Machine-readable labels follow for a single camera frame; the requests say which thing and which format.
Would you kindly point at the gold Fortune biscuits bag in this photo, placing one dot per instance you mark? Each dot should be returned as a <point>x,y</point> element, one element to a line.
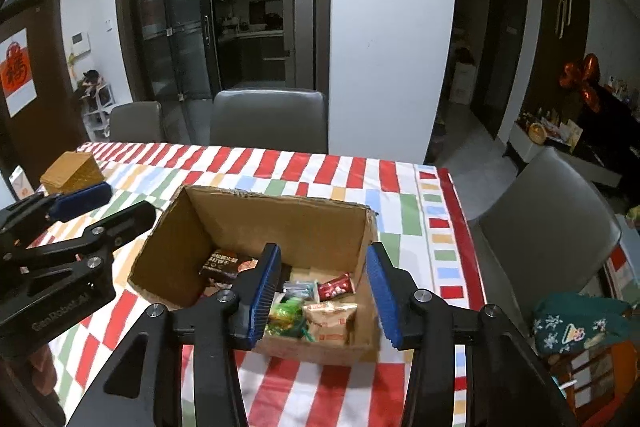
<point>329,323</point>

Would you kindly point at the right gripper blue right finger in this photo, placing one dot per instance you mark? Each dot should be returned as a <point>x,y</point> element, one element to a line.
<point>402,306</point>

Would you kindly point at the dark wooden door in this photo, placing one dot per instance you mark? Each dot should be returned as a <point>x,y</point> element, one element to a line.
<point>51,125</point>

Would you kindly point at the dark brown chocolate packet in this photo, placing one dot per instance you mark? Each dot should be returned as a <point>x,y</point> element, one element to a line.
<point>223,267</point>

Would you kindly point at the green christmas pouch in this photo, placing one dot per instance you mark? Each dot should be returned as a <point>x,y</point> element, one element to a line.
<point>571,323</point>

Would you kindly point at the colourful checkered tablecloth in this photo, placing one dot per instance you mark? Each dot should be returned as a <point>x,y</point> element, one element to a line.
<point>420,222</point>

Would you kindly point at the red foil balloon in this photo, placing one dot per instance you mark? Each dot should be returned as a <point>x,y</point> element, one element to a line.
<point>581,75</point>

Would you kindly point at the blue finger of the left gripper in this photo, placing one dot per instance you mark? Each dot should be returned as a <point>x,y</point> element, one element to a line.
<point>66,207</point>
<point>100,239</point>

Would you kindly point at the grey chair behind table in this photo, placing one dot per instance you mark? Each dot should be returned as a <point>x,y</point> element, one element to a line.
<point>294,120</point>

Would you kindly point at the grey chair far left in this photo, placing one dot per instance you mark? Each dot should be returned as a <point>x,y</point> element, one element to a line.
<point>137,122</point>

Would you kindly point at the large cardboard box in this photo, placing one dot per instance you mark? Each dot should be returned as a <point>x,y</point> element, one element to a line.
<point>319,239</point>

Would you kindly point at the grey chair at right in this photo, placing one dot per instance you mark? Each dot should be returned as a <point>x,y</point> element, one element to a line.
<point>549,232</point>

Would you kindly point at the red candy packet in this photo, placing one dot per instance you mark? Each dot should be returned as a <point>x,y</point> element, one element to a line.
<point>335,288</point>

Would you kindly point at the white orange carton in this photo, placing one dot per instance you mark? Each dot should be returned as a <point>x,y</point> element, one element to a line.
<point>20,183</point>

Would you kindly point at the green yellow snack packet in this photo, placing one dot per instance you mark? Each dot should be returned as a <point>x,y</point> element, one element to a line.
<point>286,319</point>

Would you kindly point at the red fu door poster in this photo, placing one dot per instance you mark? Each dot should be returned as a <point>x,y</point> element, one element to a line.
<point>17,82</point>

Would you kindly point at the small woven brown box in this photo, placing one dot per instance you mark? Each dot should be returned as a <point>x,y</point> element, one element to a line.
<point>71,172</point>

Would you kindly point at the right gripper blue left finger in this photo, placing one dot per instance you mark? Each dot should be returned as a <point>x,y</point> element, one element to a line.
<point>254,290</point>

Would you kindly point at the glass sliding door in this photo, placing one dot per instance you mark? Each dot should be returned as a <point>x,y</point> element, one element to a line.
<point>182,53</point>

